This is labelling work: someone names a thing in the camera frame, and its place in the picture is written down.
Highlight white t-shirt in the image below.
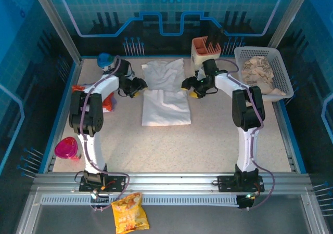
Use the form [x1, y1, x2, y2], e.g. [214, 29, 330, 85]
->
[141, 58, 192, 127]

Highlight cream knife block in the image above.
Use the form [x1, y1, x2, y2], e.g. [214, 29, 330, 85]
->
[191, 37, 222, 71]

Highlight orange snack bag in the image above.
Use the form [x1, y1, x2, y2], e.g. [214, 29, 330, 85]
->
[71, 84, 116, 113]

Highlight blue-lidded white cup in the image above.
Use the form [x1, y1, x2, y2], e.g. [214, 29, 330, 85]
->
[97, 52, 117, 72]

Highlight beige patterned t-shirt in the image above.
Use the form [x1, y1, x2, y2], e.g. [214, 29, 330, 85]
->
[241, 56, 287, 96]

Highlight white plastic mesh basket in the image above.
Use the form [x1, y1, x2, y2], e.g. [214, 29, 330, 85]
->
[234, 46, 294, 102]

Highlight pink plastic bowl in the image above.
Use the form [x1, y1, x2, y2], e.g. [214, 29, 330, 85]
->
[54, 137, 81, 163]

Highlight yellow snack bag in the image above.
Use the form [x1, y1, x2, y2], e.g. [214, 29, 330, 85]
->
[111, 192, 150, 234]

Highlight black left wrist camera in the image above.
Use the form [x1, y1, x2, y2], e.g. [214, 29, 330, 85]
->
[114, 59, 134, 78]

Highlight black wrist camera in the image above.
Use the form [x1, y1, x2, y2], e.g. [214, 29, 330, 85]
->
[114, 59, 134, 78]
[201, 59, 218, 76]

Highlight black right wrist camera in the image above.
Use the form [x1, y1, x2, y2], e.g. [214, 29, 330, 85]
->
[201, 59, 218, 76]

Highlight black knife handles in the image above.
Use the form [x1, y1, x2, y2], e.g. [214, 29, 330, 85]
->
[207, 28, 225, 51]

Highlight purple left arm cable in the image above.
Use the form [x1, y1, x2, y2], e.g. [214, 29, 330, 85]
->
[74, 55, 131, 213]

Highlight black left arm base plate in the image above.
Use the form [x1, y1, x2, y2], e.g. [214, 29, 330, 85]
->
[79, 173, 127, 192]

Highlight aluminium mounting rail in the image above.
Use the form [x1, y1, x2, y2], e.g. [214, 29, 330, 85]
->
[32, 172, 313, 193]

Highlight aluminium frame post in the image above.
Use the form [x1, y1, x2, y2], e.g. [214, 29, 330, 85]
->
[28, 0, 83, 64]
[265, 0, 315, 54]

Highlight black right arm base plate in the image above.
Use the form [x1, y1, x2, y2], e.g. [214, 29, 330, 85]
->
[217, 175, 265, 193]

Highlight slotted cable duct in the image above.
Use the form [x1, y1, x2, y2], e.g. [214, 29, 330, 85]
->
[41, 194, 241, 206]

